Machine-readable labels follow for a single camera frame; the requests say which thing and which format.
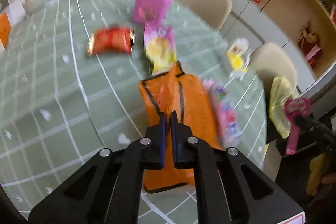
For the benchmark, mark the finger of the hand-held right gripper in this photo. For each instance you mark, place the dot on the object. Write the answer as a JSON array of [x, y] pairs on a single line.
[[317, 125], [312, 147]]

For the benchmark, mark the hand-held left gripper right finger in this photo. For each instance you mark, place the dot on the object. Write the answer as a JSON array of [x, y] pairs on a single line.
[[173, 134]]

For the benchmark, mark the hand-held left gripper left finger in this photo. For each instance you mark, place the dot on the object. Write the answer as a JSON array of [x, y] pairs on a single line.
[[163, 134]]

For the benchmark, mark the pink plastic wrapper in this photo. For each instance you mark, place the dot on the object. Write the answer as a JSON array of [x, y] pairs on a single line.
[[296, 107]]

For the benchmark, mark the orange snack bag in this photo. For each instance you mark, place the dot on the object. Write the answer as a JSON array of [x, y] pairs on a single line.
[[194, 113]]

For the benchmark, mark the black trash bin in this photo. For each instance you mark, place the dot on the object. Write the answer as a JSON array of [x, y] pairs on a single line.
[[275, 142]]

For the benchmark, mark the pink colourful packet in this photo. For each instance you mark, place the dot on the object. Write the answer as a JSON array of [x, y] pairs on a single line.
[[227, 113]]

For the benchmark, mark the purple yellow chip bag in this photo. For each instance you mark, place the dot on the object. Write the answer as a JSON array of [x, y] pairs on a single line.
[[160, 45]]

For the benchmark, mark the red snack packet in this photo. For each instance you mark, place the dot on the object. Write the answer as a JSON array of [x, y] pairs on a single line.
[[111, 40]]

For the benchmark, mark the yellow cushion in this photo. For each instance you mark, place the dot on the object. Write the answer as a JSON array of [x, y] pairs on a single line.
[[317, 174]]

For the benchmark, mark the beige dining chair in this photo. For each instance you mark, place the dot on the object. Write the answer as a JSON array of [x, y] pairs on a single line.
[[204, 3], [273, 61]]

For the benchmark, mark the dried flower bouquet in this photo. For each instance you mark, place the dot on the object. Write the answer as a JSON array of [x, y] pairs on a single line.
[[309, 40]]

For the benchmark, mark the yellow white snack packet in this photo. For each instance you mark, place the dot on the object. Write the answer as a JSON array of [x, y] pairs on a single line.
[[237, 58]]

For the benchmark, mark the white sideboard cabinet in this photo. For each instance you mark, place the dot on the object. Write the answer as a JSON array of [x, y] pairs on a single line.
[[252, 22]]

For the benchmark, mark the pink toy box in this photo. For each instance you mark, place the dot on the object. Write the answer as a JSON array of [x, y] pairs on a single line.
[[152, 3]]

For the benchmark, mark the pale green bowl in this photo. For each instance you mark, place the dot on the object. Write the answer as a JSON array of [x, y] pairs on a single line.
[[34, 2]]

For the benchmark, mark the orange white tissue box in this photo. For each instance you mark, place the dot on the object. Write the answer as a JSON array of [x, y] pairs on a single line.
[[4, 29]]

